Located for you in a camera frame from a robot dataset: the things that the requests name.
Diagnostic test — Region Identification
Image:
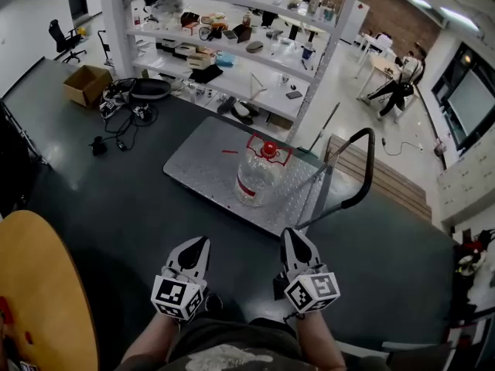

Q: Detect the black office chair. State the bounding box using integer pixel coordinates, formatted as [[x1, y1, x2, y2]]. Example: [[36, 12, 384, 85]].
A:
[[48, 19, 88, 64]]

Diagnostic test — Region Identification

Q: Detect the blue tissue pack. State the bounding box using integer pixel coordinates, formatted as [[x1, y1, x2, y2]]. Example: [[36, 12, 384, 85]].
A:
[[214, 51, 238, 69]]

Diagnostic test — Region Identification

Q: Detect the black white slipper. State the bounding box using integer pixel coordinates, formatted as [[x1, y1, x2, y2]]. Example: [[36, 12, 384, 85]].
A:
[[231, 100, 261, 127]]

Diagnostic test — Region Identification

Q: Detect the person's left forearm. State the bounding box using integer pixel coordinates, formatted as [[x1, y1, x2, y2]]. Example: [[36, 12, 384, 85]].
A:
[[119, 311, 181, 371]]

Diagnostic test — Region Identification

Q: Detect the wooden triangle frame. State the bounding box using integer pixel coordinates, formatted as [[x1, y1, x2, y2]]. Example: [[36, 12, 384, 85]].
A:
[[248, 71, 268, 101]]

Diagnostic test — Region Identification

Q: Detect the dark spare gripper device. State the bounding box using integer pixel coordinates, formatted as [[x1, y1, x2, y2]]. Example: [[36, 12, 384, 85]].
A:
[[132, 104, 154, 122]]

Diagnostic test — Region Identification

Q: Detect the black tangled floor cable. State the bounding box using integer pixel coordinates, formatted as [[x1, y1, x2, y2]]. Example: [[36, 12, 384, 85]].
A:
[[104, 102, 159, 150]]

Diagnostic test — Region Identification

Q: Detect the black folding hand trolley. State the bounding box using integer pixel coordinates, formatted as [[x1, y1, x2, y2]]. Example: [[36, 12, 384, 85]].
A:
[[96, 29, 115, 67]]

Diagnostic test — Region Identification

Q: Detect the red plastic block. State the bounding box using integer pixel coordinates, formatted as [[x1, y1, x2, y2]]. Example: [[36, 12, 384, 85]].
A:
[[0, 295, 15, 326]]

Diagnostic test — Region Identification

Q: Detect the black coiled cord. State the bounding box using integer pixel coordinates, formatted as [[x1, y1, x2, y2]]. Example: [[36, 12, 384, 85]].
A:
[[198, 26, 224, 41]]

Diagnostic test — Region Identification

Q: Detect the person's dark patterned shirt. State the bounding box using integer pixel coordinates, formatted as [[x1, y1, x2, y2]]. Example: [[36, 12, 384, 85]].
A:
[[166, 317, 322, 371]]

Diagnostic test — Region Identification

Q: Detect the black framed display screen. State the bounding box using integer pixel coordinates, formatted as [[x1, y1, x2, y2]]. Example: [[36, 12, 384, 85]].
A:
[[431, 43, 495, 151]]

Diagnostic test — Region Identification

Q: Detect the clear water jug red cap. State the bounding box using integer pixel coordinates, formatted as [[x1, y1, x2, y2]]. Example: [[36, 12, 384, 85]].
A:
[[234, 132, 294, 208]]

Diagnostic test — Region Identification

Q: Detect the open cardboard box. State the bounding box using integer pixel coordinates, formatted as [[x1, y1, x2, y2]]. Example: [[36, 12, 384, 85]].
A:
[[63, 64, 114, 109]]

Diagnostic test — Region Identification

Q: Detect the white drawer cabinet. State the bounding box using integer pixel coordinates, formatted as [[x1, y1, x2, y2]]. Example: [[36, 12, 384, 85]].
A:
[[436, 151, 495, 223]]

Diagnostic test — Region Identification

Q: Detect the person's right forearm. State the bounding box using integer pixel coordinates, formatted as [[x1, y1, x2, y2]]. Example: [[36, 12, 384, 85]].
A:
[[295, 311, 347, 371]]

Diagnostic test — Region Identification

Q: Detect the dark brown chair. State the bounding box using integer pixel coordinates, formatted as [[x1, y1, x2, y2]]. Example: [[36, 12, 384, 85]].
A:
[[381, 340, 453, 371]]

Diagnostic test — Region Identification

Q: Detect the black fabric pouch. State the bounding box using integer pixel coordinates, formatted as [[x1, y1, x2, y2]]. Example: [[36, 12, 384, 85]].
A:
[[87, 136, 108, 157]]

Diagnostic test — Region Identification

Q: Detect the long-handled mop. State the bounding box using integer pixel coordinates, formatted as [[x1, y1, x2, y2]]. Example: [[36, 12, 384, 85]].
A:
[[299, 101, 341, 157]]

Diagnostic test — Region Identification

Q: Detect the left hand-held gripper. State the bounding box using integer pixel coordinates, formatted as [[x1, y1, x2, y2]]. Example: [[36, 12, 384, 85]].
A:
[[150, 237, 211, 322]]

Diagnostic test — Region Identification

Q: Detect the white extension cable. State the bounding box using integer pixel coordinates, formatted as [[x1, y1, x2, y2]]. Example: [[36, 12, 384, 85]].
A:
[[381, 137, 425, 157]]

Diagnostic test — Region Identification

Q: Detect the white spare gripper device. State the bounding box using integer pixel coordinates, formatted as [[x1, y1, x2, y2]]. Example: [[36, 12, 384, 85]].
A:
[[99, 90, 129, 120]]

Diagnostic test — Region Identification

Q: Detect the black oval hard case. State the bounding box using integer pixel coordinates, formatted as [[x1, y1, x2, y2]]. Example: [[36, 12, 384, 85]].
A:
[[129, 78, 172, 101]]

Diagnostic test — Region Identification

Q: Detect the red black equipment heap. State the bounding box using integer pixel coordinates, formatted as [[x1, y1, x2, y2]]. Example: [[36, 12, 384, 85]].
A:
[[454, 228, 495, 281]]

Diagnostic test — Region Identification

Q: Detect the grey metal platform cart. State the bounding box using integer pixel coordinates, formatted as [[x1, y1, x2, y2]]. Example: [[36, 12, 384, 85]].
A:
[[162, 116, 377, 238]]

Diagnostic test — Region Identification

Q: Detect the dark brown open box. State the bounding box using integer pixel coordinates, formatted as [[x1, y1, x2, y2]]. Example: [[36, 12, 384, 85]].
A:
[[232, 24, 254, 44]]

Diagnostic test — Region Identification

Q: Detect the wooden slatted step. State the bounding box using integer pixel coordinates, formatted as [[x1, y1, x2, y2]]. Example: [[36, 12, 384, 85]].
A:
[[324, 133, 433, 223]]

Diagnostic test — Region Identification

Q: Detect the round wooden table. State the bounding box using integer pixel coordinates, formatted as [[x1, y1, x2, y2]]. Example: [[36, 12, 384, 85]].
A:
[[0, 209, 100, 371]]

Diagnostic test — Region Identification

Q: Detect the white metal shelving unit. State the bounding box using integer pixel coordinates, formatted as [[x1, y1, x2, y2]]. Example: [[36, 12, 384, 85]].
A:
[[98, 0, 367, 146]]

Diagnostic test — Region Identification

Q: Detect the white refrigerator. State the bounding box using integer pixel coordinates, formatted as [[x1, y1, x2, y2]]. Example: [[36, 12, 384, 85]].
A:
[[340, 0, 371, 46]]

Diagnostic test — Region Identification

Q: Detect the person's left black shoe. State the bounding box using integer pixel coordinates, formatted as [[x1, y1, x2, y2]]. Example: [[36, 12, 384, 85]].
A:
[[204, 293, 224, 312]]

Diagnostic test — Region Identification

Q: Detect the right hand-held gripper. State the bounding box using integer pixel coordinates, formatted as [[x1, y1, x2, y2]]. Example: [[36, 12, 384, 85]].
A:
[[272, 227, 342, 315]]

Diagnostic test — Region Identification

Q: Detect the black cloth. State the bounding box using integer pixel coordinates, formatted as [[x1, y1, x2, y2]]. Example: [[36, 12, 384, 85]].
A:
[[188, 63, 225, 85]]

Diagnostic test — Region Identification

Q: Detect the beige storage box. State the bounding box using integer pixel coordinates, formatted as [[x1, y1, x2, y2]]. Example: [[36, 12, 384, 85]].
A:
[[186, 50, 216, 71]]

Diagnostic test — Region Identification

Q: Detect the black folding fabric stand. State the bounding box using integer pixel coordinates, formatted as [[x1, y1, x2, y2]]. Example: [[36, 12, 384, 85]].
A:
[[0, 98, 50, 216]]

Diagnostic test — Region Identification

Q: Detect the light wooden desk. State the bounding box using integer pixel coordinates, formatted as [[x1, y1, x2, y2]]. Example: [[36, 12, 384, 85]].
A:
[[355, 50, 421, 125]]

